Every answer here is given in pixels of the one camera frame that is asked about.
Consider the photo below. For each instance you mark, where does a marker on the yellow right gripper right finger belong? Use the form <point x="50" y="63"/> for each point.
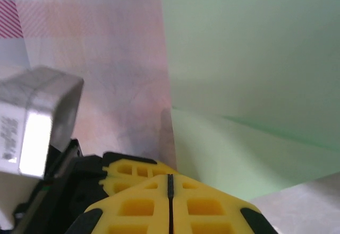
<point x="207" y="210"/>

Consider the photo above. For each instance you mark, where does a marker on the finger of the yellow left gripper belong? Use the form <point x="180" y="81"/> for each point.
<point x="119" y="178"/>

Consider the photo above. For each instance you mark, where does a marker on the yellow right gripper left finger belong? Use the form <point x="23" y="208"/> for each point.
<point x="138" y="210"/>

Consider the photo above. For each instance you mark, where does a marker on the light green paper sheet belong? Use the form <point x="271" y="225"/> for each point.
<point x="252" y="59"/>

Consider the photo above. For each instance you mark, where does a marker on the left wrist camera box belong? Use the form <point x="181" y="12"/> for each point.
<point x="40" y="112"/>

